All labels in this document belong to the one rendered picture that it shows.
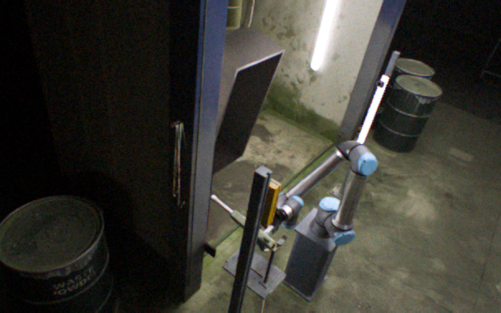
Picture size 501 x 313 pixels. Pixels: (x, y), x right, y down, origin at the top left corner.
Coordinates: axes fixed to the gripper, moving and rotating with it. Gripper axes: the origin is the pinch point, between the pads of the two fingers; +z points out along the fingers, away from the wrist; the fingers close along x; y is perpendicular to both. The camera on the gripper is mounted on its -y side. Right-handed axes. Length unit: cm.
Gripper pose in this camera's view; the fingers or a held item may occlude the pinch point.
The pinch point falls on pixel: (259, 231)
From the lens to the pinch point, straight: 202.5
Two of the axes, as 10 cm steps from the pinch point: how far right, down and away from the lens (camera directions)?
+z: -6.6, 4.0, -6.3
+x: -7.4, -5.0, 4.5
